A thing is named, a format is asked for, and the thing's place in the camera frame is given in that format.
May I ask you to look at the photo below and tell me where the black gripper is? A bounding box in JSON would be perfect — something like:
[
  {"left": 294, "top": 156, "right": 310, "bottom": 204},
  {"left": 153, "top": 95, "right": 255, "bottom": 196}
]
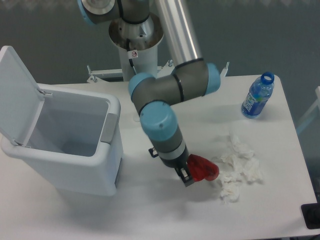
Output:
[{"left": 148, "top": 147, "right": 195, "bottom": 187}]

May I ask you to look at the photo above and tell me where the crushed red can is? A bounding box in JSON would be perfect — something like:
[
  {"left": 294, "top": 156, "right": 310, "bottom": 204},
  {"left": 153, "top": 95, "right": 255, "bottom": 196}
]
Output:
[{"left": 187, "top": 154, "right": 220, "bottom": 182}]

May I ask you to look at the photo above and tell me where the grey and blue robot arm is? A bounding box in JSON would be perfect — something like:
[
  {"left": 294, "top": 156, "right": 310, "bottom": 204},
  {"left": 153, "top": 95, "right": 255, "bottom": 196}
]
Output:
[{"left": 78, "top": 0, "right": 221, "bottom": 186}]

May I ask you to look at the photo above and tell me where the crumpled white tissue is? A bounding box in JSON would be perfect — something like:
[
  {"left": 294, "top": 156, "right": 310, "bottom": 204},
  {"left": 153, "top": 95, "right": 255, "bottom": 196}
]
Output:
[{"left": 211, "top": 131, "right": 264, "bottom": 203}]

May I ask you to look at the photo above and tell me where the white bottle cap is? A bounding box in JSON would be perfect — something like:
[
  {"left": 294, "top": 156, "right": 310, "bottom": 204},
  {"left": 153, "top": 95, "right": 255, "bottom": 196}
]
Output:
[{"left": 133, "top": 116, "right": 140, "bottom": 122}]

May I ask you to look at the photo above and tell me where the white trash bin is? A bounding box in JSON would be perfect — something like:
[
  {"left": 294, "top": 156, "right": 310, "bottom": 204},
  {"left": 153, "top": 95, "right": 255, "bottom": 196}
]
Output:
[{"left": 1, "top": 84, "right": 123, "bottom": 196}]

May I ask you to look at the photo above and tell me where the blue plastic bottle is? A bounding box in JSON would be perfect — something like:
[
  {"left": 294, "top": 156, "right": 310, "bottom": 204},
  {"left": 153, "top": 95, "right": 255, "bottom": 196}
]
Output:
[{"left": 241, "top": 71, "right": 275, "bottom": 119}]

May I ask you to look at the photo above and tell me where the black device at table edge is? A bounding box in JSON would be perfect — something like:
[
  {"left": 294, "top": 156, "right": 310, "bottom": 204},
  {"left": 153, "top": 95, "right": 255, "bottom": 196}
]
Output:
[{"left": 301, "top": 203, "right": 320, "bottom": 230}]

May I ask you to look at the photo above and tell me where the white furniture at right edge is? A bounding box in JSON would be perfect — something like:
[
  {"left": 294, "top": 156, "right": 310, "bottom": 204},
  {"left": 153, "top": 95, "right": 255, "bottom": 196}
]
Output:
[{"left": 295, "top": 86, "right": 320, "bottom": 136}]

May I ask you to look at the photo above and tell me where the white trash bin lid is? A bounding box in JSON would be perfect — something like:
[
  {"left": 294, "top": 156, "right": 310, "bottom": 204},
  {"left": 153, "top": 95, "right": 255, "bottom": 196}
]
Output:
[{"left": 0, "top": 45, "right": 45, "bottom": 146}]

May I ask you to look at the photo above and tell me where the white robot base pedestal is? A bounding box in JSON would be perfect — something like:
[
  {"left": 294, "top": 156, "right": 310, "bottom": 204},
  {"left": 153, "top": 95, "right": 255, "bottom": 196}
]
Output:
[{"left": 108, "top": 13, "right": 164, "bottom": 82}]

